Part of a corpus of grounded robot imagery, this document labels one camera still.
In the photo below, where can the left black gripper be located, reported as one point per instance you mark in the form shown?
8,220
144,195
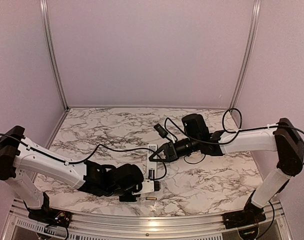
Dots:
129,199

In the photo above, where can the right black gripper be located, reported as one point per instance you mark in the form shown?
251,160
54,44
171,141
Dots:
171,153

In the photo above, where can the white remote control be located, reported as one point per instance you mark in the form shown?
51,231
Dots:
151,165

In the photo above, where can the green gold battery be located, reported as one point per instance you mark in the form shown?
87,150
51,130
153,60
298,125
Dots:
151,198

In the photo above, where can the black battery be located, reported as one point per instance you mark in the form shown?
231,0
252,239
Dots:
151,174

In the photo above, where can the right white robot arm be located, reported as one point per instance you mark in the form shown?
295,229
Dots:
281,137

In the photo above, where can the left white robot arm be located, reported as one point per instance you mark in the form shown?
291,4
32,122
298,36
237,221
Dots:
18,153

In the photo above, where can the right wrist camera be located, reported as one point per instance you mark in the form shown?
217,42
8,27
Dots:
161,130

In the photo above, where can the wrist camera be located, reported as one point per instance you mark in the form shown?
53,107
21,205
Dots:
147,186
161,130

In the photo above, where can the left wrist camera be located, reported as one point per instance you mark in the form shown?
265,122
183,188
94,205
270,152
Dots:
147,186

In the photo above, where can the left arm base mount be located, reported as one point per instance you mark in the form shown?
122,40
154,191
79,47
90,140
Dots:
49,215

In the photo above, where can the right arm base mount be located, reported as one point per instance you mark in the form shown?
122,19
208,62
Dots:
249,215

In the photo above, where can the front aluminium rail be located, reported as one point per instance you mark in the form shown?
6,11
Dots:
90,226

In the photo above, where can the right aluminium frame post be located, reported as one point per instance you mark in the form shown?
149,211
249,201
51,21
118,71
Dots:
252,33

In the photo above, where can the aluminium frame post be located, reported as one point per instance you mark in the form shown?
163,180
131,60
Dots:
51,52
252,33

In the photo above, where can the left aluminium frame post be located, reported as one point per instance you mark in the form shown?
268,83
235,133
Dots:
51,52

